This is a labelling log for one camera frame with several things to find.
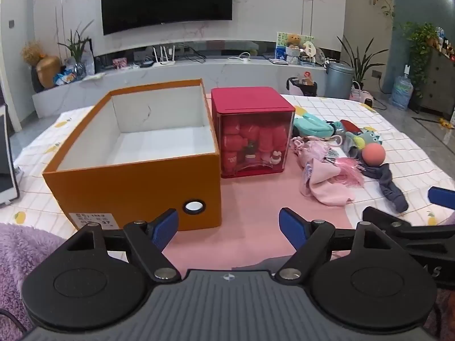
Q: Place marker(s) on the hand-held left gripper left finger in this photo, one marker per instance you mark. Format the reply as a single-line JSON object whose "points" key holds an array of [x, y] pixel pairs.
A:
{"points": [[165, 225]]}

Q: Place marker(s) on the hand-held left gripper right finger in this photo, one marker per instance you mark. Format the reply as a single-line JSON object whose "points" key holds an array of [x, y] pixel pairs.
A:
{"points": [[291, 223]]}

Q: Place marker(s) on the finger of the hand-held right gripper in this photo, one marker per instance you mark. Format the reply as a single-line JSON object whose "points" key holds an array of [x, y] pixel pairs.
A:
{"points": [[385, 217], [440, 197]]}

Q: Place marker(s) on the orange cardboard box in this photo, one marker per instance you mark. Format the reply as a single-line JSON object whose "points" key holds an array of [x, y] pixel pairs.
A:
{"points": [[142, 191]]}

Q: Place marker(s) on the blue-green monster plush toy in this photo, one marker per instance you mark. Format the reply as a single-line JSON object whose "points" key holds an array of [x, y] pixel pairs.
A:
{"points": [[364, 138]]}

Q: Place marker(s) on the teal plush backpack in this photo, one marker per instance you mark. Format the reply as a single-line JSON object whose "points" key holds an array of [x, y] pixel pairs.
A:
{"points": [[312, 124]]}

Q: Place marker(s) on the grey sock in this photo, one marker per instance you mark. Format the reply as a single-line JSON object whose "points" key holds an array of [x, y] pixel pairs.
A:
{"points": [[391, 184]]}

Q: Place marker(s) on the pink paper bag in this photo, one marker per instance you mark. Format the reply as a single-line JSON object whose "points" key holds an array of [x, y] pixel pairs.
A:
{"points": [[256, 220]]}

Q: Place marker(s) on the pink cloth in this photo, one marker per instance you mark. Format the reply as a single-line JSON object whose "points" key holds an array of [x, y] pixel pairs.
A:
{"points": [[325, 184]]}

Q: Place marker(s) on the pink tassel scarf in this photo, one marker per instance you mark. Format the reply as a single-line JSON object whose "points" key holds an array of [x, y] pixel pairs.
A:
{"points": [[350, 168]]}

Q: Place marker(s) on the pink ball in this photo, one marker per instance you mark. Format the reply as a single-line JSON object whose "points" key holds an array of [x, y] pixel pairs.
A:
{"points": [[374, 155]]}

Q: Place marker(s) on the yellow floor toy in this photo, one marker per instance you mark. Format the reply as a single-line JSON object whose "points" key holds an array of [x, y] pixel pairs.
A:
{"points": [[446, 123]]}

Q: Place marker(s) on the red felt piece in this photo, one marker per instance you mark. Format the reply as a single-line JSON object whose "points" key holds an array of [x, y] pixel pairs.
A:
{"points": [[350, 126]]}

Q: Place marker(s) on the water jug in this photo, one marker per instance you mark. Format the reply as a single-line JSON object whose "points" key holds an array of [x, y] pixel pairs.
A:
{"points": [[401, 94]]}

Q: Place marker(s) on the grey drawer cabinet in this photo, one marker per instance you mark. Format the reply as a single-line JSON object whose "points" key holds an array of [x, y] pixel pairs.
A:
{"points": [[442, 81]]}

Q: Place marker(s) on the small pink appliance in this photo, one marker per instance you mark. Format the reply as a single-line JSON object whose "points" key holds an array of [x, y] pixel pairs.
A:
{"points": [[360, 96]]}

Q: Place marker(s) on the red box with clear front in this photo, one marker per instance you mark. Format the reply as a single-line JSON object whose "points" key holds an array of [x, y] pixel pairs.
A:
{"points": [[248, 103]]}

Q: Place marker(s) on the pink bag with black liner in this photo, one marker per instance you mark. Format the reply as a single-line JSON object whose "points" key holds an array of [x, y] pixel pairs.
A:
{"points": [[300, 87]]}

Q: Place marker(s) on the grey trash can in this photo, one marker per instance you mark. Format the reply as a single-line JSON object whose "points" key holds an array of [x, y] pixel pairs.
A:
{"points": [[339, 81]]}

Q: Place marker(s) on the purple fluffy blanket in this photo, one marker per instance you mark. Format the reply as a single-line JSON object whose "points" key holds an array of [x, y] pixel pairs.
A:
{"points": [[21, 255]]}

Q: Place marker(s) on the marble television console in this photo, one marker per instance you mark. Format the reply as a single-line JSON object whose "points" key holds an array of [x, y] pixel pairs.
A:
{"points": [[177, 74]]}

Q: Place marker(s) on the tall leafy floor plant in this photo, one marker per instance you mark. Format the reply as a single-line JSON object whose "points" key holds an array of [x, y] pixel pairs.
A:
{"points": [[360, 64]]}

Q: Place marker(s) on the bushy green plant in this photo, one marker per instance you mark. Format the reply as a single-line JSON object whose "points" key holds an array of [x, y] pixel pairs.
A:
{"points": [[421, 42]]}

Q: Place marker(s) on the white router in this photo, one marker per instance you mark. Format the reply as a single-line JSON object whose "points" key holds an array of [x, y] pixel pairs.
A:
{"points": [[164, 60]]}

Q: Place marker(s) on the pink photo card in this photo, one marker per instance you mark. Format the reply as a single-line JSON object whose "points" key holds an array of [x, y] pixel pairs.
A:
{"points": [[120, 63]]}

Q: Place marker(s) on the white tablet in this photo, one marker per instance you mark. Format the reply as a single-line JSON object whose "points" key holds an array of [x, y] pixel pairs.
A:
{"points": [[5, 170]]}

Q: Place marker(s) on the white round fan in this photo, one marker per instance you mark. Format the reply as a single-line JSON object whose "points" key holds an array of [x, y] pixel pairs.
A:
{"points": [[309, 49]]}

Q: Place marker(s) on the teddy bear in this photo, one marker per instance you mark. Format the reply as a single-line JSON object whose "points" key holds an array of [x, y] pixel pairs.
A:
{"points": [[293, 48]]}

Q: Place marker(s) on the snack bags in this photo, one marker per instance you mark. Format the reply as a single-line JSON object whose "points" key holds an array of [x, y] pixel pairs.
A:
{"points": [[65, 76]]}

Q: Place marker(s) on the green picture board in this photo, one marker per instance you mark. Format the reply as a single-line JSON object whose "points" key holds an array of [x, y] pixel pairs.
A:
{"points": [[282, 41]]}

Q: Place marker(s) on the gold vase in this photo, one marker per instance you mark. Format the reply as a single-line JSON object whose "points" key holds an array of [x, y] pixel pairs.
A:
{"points": [[48, 71]]}

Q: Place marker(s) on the dark vase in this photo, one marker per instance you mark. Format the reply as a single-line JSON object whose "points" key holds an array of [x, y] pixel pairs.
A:
{"points": [[35, 80]]}

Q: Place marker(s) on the green plant in glass vase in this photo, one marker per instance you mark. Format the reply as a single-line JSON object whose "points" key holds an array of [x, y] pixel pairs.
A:
{"points": [[76, 46]]}

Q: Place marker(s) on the dried flower bunch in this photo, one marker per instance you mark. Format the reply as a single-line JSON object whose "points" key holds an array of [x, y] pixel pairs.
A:
{"points": [[32, 51]]}

